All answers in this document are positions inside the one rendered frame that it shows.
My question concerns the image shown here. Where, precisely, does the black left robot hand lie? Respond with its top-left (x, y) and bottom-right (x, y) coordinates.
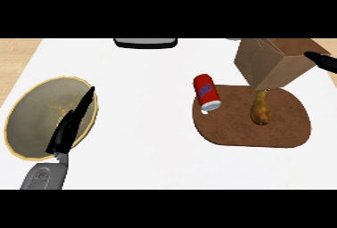
top-left (44, 85), bottom-right (97, 155)

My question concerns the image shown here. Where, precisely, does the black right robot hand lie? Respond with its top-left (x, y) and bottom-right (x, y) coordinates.
top-left (302, 51), bottom-right (337, 75)

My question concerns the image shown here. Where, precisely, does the cardboard box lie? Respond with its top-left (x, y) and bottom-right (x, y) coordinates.
top-left (233, 38), bottom-right (330, 92)

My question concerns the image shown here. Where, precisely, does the brown-yellow pear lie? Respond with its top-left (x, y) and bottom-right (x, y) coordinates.
top-left (248, 89), bottom-right (273, 126)

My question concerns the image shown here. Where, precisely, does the brown cutting board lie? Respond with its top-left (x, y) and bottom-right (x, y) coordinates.
top-left (192, 84), bottom-right (313, 149)

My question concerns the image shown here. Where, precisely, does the grey plate with yellow rim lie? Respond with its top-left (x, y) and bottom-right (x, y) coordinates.
top-left (2, 76), bottom-right (100, 162)

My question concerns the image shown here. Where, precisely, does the red can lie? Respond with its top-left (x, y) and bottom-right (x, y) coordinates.
top-left (192, 73), bottom-right (223, 112)

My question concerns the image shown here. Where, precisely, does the dark grey appliance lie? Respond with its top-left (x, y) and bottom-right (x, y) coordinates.
top-left (113, 38), bottom-right (178, 50)

